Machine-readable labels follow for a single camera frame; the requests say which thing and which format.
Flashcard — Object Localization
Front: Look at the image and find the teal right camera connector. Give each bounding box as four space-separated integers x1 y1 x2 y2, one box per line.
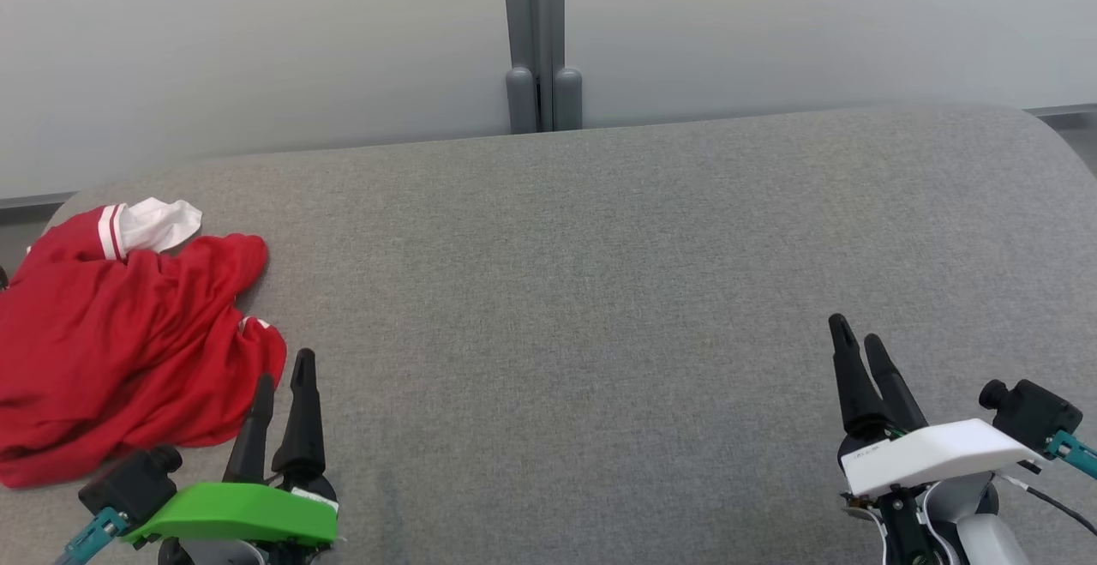
1046 430 1097 479

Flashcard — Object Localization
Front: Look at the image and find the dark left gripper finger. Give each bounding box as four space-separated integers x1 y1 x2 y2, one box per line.
273 348 327 479
225 374 276 483

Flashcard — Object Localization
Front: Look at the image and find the red jersey shirt number 23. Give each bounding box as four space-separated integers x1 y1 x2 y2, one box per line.
0 198 269 369

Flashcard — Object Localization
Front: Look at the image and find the red shorts white trim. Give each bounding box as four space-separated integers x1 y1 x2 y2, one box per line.
0 308 288 490

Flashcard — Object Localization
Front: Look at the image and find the teal left camera connector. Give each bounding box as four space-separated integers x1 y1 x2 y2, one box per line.
56 508 130 565

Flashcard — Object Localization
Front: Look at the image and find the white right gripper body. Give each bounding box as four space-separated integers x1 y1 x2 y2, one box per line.
837 418 1049 565

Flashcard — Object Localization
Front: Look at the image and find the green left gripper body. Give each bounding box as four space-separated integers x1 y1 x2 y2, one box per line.
124 472 340 565

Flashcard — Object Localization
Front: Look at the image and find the teal camera connector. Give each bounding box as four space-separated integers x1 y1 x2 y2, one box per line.
1046 430 1097 479
56 508 130 565

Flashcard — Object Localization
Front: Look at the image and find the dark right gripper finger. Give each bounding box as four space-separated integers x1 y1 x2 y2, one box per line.
864 334 929 434
828 314 893 440

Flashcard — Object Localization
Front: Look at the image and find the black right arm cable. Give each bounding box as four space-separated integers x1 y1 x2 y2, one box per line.
998 474 1097 538

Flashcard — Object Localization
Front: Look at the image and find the grey partition post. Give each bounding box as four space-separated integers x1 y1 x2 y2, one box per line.
539 0 584 132
501 0 540 135

